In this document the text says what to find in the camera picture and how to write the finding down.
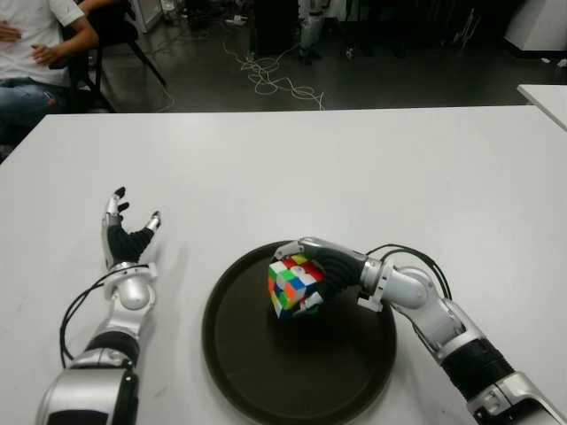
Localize multicoloured Rubik's cube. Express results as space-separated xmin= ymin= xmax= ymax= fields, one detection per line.
xmin=267 ymin=252 xmax=327 ymax=320

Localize white side table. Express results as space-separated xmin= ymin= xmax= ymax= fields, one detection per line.
xmin=517 ymin=82 xmax=567 ymax=130

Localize dark round plate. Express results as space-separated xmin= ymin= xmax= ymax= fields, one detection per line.
xmin=201 ymin=239 xmax=398 ymax=425

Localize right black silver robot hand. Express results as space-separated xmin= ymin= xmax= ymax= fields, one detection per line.
xmin=270 ymin=236 xmax=369 ymax=318

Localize white framed cabinet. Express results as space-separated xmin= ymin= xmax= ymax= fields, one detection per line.
xmin=128 ymin=0 xmax=166 ymax=35

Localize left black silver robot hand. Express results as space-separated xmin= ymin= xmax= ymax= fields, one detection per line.
xmin=101 ymin=186 xmax=162 ymax=267

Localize tangled white floor cable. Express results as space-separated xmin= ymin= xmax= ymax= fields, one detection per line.
xmin=221 ymin=33 xmax=327 ymax=112

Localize seated person in white shirt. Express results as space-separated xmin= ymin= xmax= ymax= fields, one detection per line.
xmin=0 ymin=0 xmax=101 ymax=145

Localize white cabinet with dark base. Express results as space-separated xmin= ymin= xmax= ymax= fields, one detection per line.
xmin=504 ymin=0 xmax=567 ymax=57

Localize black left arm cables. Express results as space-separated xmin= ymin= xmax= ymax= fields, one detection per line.
xmin=59 ymin=264 xmax=150 ymax=368

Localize black cabinet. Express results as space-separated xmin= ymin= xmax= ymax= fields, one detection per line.
xmin=252 ymin=0 xmax=303 ymax=57

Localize metal folding stand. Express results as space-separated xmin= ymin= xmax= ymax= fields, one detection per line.
xmin=451 ymin=6 xmax=483 ymax=49

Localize black chair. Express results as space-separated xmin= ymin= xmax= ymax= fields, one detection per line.
xmin=59 ymin=0 xmax=172 ymax=112

